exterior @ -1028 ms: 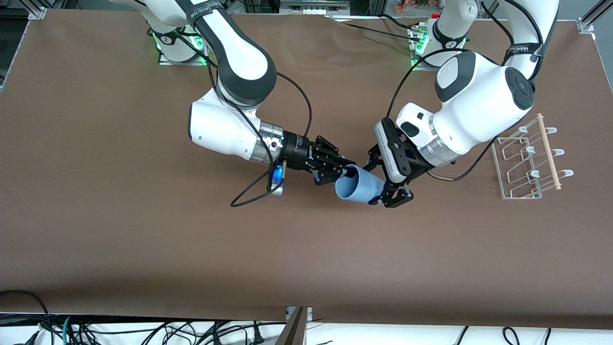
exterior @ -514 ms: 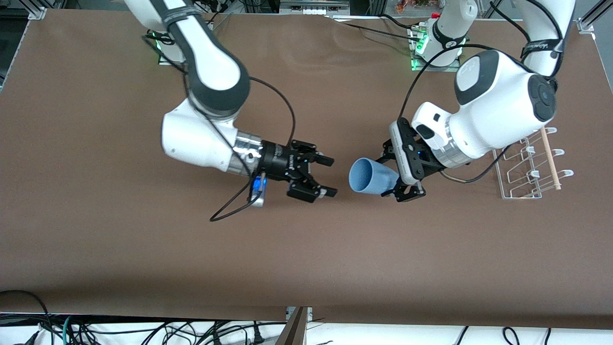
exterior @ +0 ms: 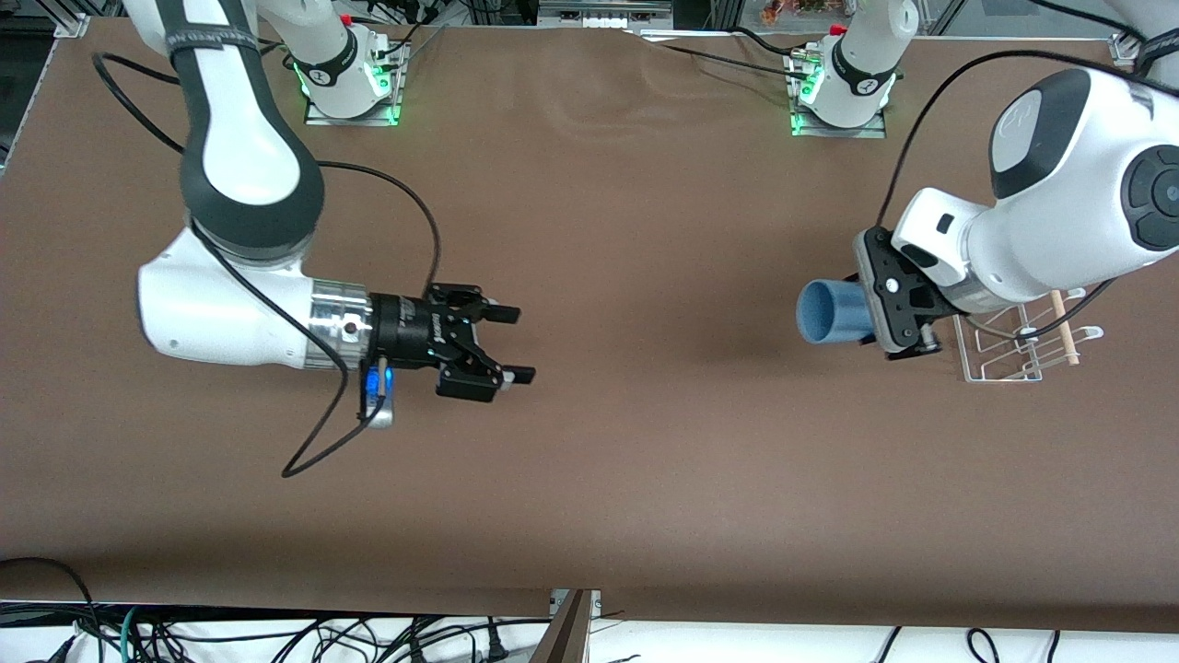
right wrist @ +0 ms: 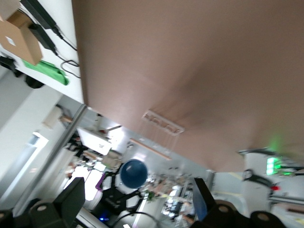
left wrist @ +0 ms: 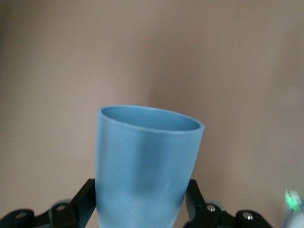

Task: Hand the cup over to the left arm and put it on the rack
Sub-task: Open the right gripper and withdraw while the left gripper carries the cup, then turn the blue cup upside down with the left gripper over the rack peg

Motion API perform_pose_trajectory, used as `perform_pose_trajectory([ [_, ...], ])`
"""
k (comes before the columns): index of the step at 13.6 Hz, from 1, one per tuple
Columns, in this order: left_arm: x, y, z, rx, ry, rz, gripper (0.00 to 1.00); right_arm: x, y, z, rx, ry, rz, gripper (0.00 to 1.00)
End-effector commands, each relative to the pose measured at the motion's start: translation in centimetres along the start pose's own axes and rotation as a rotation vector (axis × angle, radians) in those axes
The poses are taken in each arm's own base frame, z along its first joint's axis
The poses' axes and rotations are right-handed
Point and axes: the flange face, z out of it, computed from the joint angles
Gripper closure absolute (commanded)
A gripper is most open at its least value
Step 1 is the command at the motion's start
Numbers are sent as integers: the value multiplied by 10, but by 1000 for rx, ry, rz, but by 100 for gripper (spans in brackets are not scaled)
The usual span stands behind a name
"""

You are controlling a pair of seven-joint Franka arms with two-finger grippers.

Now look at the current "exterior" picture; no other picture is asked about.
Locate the black floor cable with plug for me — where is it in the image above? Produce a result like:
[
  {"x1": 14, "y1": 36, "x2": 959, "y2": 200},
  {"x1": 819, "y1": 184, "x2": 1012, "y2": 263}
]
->
[{"x1": 474, "y1": 617, "x2": 509, "y2": 663}]

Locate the black arched floor cable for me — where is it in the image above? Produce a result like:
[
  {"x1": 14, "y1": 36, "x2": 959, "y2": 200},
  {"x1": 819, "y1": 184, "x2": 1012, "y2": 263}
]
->
[{"x1": 0, "y1": 556, "x2": 104, "y2": 663}]

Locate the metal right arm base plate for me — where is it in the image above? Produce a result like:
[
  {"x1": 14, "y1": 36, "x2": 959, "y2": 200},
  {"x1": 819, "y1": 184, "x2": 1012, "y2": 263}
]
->
[{"x1": 304, "y1": 37, "x2": 404, "y2": 128}]

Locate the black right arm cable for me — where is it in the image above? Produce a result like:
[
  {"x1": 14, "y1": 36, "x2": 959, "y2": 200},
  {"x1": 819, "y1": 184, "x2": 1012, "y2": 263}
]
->
[{"x1": 92, "y1": 51, "x2": 444, "y2": 481}]

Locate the wooden table beam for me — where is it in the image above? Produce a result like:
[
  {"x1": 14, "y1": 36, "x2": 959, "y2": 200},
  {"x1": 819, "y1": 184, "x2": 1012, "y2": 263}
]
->
[{"x1": 530, "y1": 589, "x2": 592, "y2": 663}]

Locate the white wire cup rack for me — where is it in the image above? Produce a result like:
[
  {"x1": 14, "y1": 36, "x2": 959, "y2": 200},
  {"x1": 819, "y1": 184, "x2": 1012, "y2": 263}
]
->
[{"x1": 951, "y1": 289, "x2": 1105, "y2": 384}]

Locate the black cable on table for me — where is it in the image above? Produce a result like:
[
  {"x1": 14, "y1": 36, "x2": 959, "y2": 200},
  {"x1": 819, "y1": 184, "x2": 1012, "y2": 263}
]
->
[
  {"x1": 645, "y1": 39, "x2": 811, "y2": 84},
  {"x1": 728, "y1": 26, "x2": 811, "y2": 62}
]

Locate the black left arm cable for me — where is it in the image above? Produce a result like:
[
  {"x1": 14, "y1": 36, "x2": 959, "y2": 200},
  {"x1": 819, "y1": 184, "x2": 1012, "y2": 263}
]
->
[{"x1": 875, "y1": 51, "x2": 1132, "y2": 340}]

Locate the white power strip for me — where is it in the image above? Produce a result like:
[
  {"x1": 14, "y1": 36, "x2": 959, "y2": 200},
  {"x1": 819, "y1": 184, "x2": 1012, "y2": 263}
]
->
[{"x1": 539, "y1": 0, "x2": 673, "y2": 29}]

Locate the black base cable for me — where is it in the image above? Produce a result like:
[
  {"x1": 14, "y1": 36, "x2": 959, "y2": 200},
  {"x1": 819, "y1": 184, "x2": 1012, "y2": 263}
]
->
[{"x1": 368, "y1": 20, "x2": 445, "y2": 65}]

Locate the blue plastic cup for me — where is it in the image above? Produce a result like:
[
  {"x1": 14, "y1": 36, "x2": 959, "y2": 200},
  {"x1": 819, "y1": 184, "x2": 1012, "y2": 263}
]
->
[{"x1": 796, "y1": 278, "x2": 876, "y2": 347}]

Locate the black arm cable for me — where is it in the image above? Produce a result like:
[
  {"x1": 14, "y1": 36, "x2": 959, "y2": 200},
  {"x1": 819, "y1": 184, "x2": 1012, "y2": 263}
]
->
[
  {"x1": 92, "y1": 51, "x2": 444, "y2": 481},
  {"x1": 875, "y1": 51, "x2": 1132, "y2": 340}
]

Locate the brown table cover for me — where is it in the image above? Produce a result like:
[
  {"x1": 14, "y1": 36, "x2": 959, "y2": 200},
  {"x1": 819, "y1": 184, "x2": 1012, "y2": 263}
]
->
[{"x1": 0, "y1": 17, "x2": 1179, "y2": 634}]

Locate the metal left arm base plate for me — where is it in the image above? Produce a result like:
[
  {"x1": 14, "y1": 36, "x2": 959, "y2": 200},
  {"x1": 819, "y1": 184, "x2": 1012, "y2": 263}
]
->
[{"x1": 789, "y1": 51, "x2": 888, "y2": 140}]

